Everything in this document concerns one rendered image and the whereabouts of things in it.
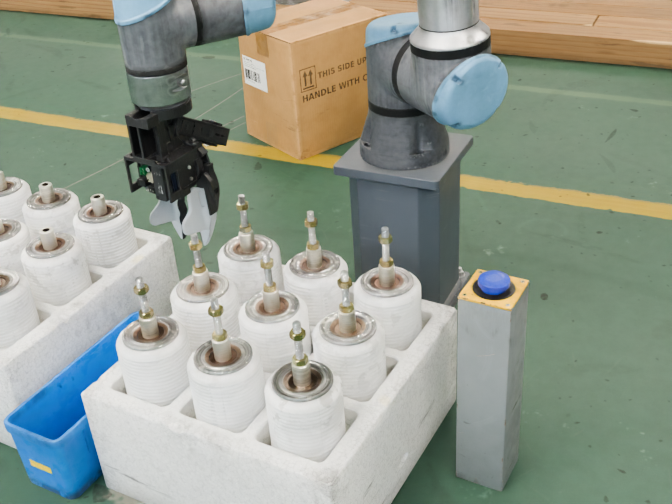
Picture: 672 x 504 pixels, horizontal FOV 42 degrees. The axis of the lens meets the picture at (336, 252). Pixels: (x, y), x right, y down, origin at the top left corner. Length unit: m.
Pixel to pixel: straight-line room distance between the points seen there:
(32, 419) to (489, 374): 0.67
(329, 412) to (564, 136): 1.38
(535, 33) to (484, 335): 1.78
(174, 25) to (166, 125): 0.13
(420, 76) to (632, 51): 1.53
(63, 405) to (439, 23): 0.79
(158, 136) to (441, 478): 0.62
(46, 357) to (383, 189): 0.59
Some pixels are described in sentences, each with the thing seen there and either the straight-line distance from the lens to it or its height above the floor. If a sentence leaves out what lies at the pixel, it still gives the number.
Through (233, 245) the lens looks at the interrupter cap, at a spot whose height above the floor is 0.25.
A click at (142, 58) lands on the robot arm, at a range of 1.09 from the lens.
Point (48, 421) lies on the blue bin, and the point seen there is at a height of 0.06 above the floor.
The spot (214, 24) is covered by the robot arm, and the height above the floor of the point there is 0.63.
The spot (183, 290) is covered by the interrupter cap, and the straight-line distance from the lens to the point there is 1.28.
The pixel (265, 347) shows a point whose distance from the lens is 1.20.
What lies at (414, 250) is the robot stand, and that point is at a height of 0.16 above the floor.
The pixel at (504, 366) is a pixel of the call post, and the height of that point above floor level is 0.22.
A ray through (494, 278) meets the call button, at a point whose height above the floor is 0.33.
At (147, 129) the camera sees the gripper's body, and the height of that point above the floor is 0.53.
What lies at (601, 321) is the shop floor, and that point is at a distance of 1.63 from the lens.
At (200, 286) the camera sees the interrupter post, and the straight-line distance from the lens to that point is 1.27.
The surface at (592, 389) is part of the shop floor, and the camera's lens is 1.48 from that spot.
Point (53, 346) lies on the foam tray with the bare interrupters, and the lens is 1.41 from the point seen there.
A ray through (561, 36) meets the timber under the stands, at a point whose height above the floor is 0.07.
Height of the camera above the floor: 0.95
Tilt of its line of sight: 32 degrees down
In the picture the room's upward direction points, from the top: 4 degrees counter-clockwise
